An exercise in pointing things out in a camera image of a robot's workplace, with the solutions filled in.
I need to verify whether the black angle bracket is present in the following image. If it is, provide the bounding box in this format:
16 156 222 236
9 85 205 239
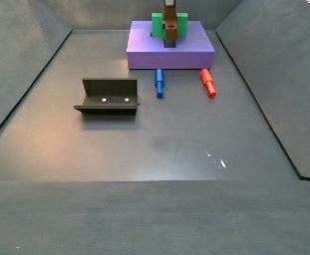
73 78 139 114

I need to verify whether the purple base board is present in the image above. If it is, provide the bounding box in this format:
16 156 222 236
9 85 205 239
127 21 215 70

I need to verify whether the brown T-shaped block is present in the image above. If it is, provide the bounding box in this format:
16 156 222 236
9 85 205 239
163 4 176 41

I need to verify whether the green U-shaped block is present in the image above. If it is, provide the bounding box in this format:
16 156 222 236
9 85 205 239
151 13 188 48

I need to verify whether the blue peg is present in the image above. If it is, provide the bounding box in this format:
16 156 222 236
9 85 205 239
155 69 163 99

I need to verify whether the red peg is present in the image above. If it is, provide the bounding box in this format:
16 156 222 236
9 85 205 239
199 69 217 98

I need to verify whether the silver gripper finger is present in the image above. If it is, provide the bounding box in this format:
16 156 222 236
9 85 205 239
163 0 175 6

